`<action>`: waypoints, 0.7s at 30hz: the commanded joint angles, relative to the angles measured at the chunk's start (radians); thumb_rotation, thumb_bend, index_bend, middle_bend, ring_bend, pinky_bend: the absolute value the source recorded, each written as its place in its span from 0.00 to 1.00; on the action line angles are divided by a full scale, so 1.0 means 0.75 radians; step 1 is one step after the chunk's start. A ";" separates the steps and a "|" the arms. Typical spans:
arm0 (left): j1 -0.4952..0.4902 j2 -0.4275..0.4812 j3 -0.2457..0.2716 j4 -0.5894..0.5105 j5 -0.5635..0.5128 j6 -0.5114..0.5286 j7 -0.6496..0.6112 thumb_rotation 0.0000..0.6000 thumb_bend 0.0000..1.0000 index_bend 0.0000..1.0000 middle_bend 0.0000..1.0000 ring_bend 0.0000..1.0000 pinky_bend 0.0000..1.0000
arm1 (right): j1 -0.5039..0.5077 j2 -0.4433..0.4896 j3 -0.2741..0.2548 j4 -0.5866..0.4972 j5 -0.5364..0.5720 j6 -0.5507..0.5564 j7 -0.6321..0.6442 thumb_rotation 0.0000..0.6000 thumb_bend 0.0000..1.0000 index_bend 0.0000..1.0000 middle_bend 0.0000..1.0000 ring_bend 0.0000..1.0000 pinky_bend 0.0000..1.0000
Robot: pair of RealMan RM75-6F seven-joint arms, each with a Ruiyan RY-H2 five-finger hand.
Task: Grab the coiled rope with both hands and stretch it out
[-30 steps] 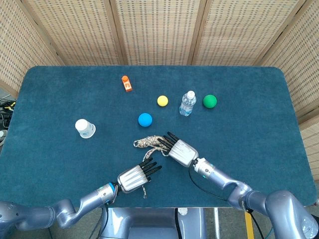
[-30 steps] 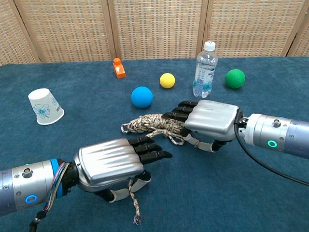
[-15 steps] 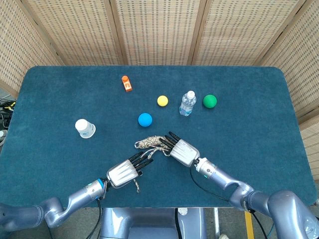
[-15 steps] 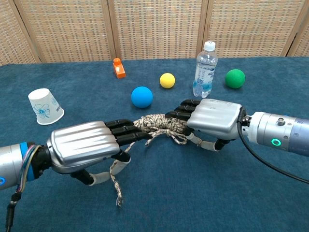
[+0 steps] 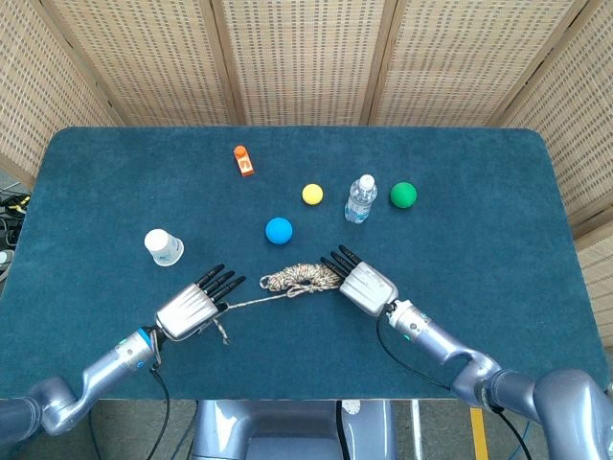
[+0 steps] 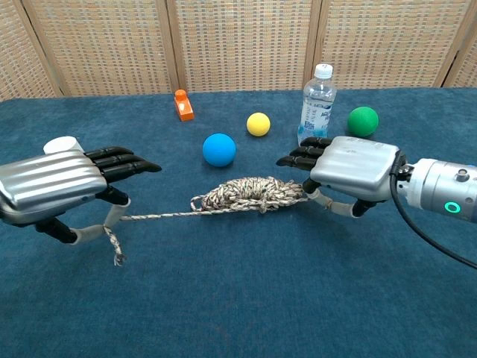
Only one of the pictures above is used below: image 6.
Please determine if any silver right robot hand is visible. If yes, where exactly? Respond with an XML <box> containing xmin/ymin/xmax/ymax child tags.
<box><xmin>276</xmin><ymin>136</ymin><xmax>407</xmax><ymax>219</ymax></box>

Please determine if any green foam ball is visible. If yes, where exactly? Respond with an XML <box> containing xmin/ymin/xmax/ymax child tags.
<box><xmin>347</xmin><ymin>106</ymin><xmax>380</xmax><ymax>138</ymax></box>

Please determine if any white paper cup blue flower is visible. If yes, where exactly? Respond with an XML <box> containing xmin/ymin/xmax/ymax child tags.
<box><xmin>42</xmin><ymin>136</ymin><xmax>85</xmax><ymax>154</ymax></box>

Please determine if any blue carpet table cover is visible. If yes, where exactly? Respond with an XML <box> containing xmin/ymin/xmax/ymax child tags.
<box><xmin>0</xmin><ymin>87</ymin><xmax>477</xmax><ymax>358</ymax></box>

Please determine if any clear plastic water bottle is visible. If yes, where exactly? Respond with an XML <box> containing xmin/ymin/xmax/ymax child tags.
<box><xmin>297</xmin><ymin>63</ymin><xmax>338</xmax><ymax>147</ymax></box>

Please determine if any blue foam ball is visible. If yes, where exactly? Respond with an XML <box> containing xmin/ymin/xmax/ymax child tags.
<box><xmin>202</xmin><ymin>133</ymin><xmax>237</xmax><ymax>168</ymax></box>

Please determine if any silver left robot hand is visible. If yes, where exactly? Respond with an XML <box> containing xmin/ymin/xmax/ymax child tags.
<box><xmin>0</xmin><ymin>145</ymin><xmax>162</xmax><ymax>245</ymax></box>

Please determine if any woven wooden folding screen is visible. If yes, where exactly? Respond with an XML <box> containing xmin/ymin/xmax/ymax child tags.
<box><xmin>0</xmin><ymin>0</ymin><xmax>477</xmax><ymax>101</ymax></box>

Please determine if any small orange plastic bottle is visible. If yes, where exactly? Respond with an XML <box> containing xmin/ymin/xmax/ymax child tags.
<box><xmin>174</xmin><ymin>89</ymin><xmax>195</xmax><ymax>122</ymax></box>

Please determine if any yellow foam ball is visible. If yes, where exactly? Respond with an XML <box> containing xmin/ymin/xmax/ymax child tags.
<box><xmin>246</xmin><ymin>112</ymin><xmax>271</xmax><ymax>137</ymax></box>

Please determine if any braided multicolour rope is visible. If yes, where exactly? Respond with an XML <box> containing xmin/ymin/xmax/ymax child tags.
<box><xmin>103</xmin><ymin>176</ymin><xmax>334</xmax><ymax>268</ymax></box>

